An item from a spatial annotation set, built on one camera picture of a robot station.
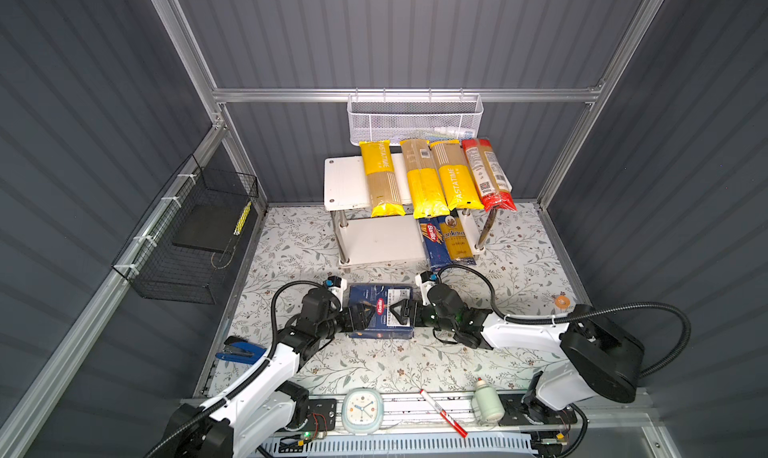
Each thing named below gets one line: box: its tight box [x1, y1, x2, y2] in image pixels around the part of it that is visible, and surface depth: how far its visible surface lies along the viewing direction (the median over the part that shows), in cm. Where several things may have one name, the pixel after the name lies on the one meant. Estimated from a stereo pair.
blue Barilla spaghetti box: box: [419, 216, 452, 271], surface depth 98 cm
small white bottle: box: [474, 377, 505, 422], surface depth 71 cm
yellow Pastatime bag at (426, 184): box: [400, 139, 450, 219], surface depth 77 cm
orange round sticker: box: [555, 295, 571, 310], surface depth 96 cm
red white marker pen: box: [420, 389, 468, 438], surface depth 74 cm
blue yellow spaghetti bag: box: [440, 215, 477, 265], surface depth 100 cm
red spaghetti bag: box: [461, 138, 518, 213], surface depth 78 cm
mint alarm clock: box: [342, 387, 384, 434], surface depth 74 cm
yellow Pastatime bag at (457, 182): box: [429, 140, 484, 211], surface depth 79 cm
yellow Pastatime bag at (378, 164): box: [359, 140, 406, 217], surface depth 79 cm
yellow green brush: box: [233, 201, 252, 236], surface depth 81 cm
